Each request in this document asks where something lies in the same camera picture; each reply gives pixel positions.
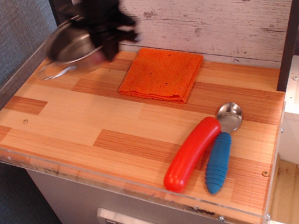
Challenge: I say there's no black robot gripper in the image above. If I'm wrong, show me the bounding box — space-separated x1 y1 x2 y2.
62 0 138 61

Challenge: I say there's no stainless steel pot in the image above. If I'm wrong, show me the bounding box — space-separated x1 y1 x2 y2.
39 22 107 81

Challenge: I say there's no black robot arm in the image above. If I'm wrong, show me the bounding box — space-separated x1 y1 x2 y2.
59 0 138 61

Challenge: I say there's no orange folded cloth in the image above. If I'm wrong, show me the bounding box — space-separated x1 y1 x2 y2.
118 48 204 104

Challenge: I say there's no red plastic sausage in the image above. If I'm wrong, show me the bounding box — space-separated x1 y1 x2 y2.
163 117 221 193

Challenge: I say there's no clear acrylic edge guard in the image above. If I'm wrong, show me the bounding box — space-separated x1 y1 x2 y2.
0 93 273 224

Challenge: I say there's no grey toy fridge cabinet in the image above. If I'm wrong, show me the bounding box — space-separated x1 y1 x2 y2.
26 134 249 224

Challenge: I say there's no dark left shelf post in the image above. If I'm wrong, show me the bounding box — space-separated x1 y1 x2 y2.
48 0 72 26

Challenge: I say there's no dark shelf post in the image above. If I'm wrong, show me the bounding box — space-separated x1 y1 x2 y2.
277 0 299 92
48 0 72 26

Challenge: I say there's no blue handled metal spoon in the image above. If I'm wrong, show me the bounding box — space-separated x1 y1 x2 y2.
205 102 242 195

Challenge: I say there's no dark right shelf post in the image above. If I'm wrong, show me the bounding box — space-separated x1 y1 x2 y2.
277 0 299 92

